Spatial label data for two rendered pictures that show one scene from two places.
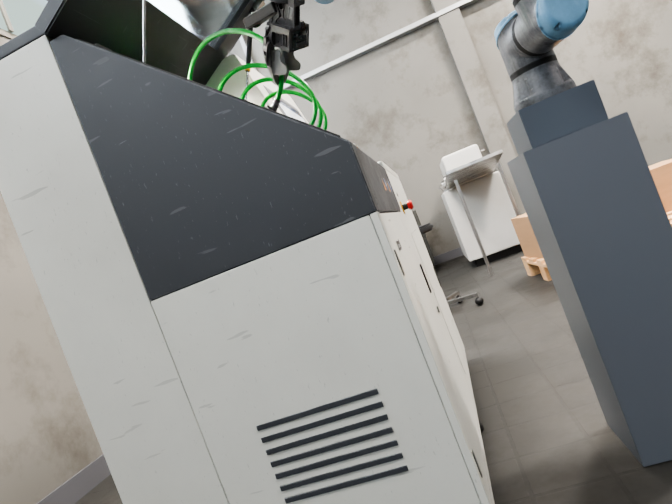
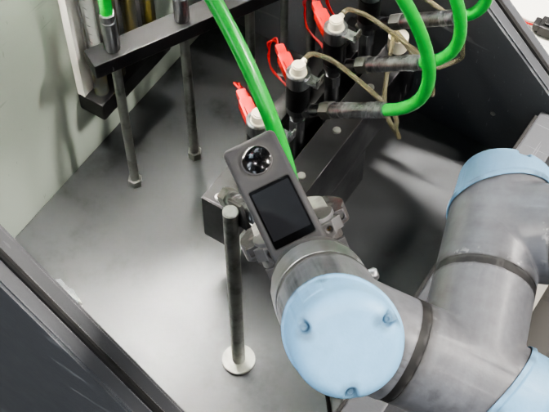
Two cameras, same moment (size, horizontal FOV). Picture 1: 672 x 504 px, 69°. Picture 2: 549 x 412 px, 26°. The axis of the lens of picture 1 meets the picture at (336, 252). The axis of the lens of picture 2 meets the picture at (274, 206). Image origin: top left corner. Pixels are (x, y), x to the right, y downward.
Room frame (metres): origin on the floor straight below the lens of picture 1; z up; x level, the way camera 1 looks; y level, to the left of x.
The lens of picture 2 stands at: (0.70, -0.23, 2.13)
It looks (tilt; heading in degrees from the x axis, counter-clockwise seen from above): 56 degrees down; 20
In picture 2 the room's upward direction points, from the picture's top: straight up
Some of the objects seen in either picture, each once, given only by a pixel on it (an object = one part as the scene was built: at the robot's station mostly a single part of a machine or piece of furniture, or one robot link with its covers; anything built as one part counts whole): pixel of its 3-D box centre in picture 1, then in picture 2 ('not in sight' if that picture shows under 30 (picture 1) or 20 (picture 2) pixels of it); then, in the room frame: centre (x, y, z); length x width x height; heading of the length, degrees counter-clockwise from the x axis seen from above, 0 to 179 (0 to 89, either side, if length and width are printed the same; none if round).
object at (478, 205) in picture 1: (476, 205); not in sight; (5.67, -1.70, 0.63); 2.56 x 0.64 x 1.25; 169
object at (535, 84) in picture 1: (539, 84); not in sight; (1.25, -0.64, 0.95); 0.15 x 0.15 x 0.10
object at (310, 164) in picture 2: not in sight; (312, 154); (1.55, 0.04, 0.91); 0.34 x 0.10 x 0.15; 167
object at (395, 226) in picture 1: (434, 326); not in sight; (1.38, -0.18, 0.44); 0.65 x 0.02 x 0.68; 167
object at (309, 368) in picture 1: (348, 372); not in sight; (1.44, 0.09, 0.39); 0.70 x 0.58 x 0.79; 167
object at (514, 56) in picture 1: (524, 40); not in sight; (1.25, -0.64, 1.07); 0.13 x 0.12 x 0.14; 5
